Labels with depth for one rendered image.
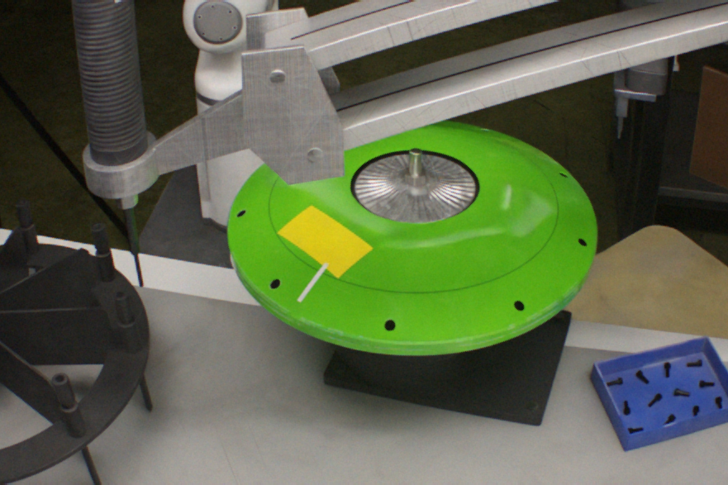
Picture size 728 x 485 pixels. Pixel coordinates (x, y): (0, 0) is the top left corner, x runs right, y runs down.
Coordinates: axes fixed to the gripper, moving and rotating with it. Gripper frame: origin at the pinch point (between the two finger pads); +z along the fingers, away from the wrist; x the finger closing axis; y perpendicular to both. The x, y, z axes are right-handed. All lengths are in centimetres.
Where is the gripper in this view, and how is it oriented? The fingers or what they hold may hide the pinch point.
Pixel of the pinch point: (617, 125)
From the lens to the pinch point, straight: 114.2
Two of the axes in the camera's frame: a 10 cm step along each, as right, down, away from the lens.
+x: 1.6, -6.0, 7.8
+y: 9.9, 0.9, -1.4
